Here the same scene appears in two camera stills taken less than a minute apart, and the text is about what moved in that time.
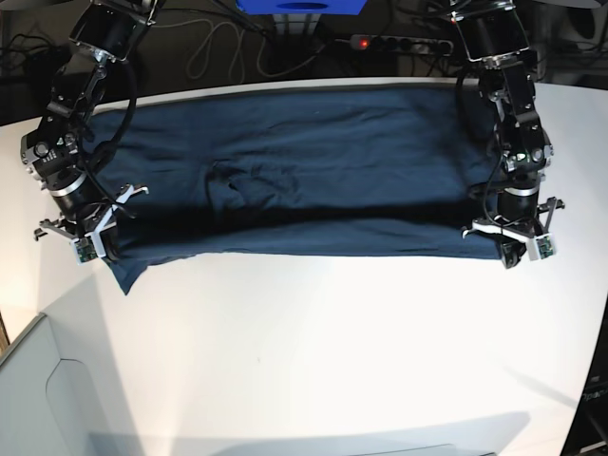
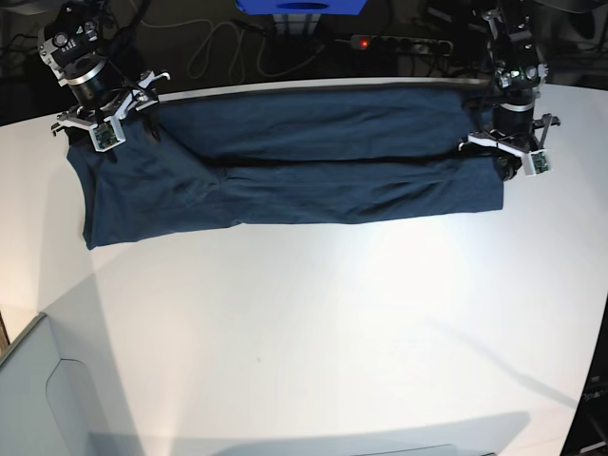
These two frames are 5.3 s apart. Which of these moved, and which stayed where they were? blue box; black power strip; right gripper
Moved: right gripper
Stayed: blue box; black power strip
